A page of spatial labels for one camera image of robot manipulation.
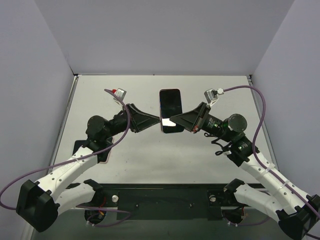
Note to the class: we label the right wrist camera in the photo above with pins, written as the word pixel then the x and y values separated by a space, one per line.
pixel 212 95

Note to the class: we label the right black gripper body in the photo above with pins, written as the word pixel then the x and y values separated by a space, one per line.
pixel 202 118

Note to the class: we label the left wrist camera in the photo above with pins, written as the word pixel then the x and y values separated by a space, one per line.
pixel 120 95

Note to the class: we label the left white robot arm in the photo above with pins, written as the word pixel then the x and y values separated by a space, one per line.
pixel 41 202

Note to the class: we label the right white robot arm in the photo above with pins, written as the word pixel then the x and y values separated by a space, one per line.
pixel 295 211

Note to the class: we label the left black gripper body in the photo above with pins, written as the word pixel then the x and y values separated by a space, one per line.
pixel 132 118

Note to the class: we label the black phone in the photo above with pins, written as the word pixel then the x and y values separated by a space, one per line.
pixel 170 105

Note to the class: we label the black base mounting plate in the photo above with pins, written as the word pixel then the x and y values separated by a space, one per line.
pixel 168 201

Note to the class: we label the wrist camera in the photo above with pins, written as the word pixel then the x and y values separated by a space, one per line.
pixel 120 95
pixel 212 95

